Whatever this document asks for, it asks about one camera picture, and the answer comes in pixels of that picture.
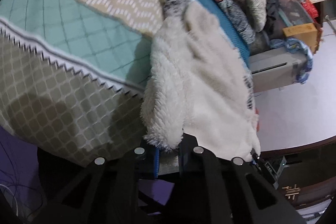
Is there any patterned beige teal bedsheet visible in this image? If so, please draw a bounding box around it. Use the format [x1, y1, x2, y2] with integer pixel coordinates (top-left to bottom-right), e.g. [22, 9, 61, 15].
[1, 0, 163, 165]

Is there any yellow cardboard box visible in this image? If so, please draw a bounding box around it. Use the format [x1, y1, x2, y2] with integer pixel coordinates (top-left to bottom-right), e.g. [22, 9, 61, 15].
[282, 23, 321, 54]

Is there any blue plastic bag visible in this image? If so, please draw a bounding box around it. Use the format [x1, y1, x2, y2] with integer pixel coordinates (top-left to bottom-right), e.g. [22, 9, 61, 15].
[268, 38, 313, 84]

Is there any blue woven mat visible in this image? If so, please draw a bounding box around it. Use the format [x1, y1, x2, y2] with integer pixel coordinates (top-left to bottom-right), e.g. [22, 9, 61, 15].
[161, 0, 251, 68]

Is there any grey storage box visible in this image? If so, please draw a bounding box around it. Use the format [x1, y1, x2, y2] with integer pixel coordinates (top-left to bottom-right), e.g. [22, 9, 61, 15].
[249, 48, 305, 93]

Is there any white fluffy fleece coat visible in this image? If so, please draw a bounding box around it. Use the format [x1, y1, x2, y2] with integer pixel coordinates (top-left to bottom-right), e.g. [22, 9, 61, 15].
[141, 0, 261, 161]

